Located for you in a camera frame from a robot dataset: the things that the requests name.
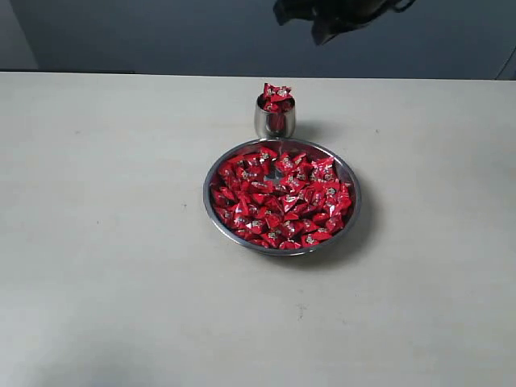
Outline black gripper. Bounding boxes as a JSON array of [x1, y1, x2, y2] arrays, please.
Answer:
[[273, 0, 387, 45]]

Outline red candies in cup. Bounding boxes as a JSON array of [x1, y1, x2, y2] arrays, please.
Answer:
[[258, 83, 294, 113]]

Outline steel cup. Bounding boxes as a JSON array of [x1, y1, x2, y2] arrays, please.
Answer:
[[254, 94, 296, 139]]

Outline round steel bowl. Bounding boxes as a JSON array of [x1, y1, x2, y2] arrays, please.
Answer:
[[202, 139, 363, 258]]

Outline pile of red candies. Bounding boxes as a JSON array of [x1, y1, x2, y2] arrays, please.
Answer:
[[210, 146, 352, 250]]

